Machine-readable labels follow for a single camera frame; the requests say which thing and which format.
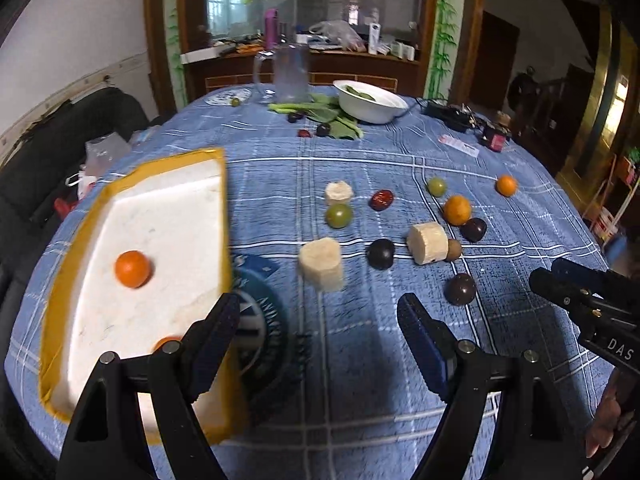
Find dark plum front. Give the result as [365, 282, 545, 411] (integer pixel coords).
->
[444, 273, 477, 306]

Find dark plum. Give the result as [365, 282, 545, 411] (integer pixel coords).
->
[444, 273, 477, 306]
[316, 124, 331, 136]
[366, 238, 395, 270]
[460, 218, 487, 243]

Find small orange tangerine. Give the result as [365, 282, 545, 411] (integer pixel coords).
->
[496, 174, 518, 197]

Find brown kiwi berry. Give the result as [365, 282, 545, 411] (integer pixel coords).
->
[446, 238, 462, 262]

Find large orange tangerine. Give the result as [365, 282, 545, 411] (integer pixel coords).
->
[442, 195, 472, 226]

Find sugarcane chunk sideways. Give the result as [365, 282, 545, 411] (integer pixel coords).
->
[407, 222, 448, 266]

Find green grape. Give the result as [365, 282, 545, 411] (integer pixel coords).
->
[324, 204, 352, 229]
[426, 177, 447, 197]

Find red jujube date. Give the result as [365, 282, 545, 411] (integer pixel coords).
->
[369, 190, 395, 211]

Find large sugarcane chunk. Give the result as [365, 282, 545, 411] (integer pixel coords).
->
[298, 237, 344, 292]

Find small peeled sugarcane piece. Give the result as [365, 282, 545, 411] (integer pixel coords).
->
[324, 181, 354, 206]

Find right hand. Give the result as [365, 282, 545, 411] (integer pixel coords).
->
[585, 368, 638, 458]

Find yellow rimmed white foam tray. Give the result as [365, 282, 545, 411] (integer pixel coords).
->
[39, 148, 232, 422]

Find small red black box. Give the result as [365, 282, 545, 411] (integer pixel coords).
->
[480, 125, 509, 153]

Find white pink paper card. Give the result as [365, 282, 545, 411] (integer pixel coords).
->
[438, 134, 480, 158]

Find red plastic bag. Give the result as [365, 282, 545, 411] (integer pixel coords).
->
[53, 198, 78, 220]

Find black leather sofa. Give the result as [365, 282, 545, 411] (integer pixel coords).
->
[1, 87, 151, 479]

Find blue plaid tablecloth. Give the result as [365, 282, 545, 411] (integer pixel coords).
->
[3, 84, 618, 480]

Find clear plastic bag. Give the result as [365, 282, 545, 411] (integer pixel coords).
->
[85, 132, 131, 177]

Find white bowl with greens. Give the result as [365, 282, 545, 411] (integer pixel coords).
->
[333, 79, 409, 125]

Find dark plum by greens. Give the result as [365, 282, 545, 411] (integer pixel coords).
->
[316, 124, 331, 136]

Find green leafy vegetables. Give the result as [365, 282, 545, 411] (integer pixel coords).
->
[267, 93, 363, 140]

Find wooden sideboard cabinet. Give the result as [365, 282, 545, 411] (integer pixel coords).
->
[181, 44, 428, 102]

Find clear glass pitcher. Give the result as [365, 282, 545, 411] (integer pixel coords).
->
[253, 44, 310, 104]

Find purple thermos bottle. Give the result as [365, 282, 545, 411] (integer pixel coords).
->
[264, 8, 279, 51]

